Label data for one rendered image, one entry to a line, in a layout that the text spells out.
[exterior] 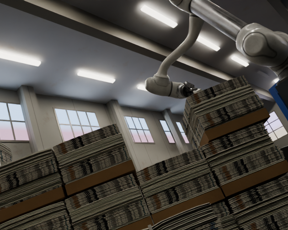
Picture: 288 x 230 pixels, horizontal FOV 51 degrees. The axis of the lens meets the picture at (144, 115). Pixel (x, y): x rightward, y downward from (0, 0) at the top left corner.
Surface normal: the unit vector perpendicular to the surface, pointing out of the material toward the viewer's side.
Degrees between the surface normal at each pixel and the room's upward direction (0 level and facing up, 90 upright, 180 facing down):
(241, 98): 90
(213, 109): 90
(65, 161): 90
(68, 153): 90
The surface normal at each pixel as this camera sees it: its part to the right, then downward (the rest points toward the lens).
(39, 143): 0.68, -0.52
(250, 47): -0.65, 0.05
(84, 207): -0.04, -0.39
